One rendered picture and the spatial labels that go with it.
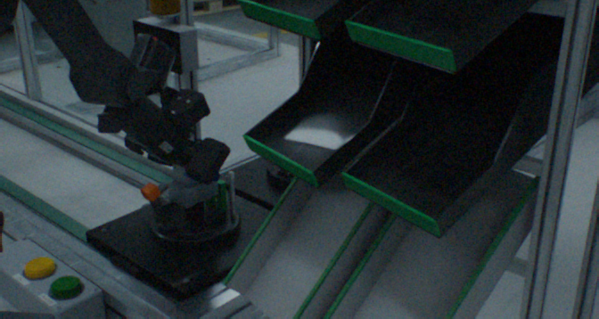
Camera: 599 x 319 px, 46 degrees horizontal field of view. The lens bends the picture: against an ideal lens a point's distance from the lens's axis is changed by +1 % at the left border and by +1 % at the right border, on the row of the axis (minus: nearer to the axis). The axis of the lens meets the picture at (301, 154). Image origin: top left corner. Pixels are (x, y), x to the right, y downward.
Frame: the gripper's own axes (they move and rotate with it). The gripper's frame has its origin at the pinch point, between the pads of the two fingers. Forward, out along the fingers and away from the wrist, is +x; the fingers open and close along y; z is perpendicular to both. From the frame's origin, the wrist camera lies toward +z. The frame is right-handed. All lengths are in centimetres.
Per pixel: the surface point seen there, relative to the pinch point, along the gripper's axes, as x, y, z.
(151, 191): -5.1, -0.9, -7.3
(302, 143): -12.7, -26.5, 4.6
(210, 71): 63, 82, 41
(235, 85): 64, 70, 39
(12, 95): 16, 82, 1
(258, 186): 18.8, 3.0, 4.6
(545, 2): -21, -50, 22
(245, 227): 11.4, -5.5, -3.8
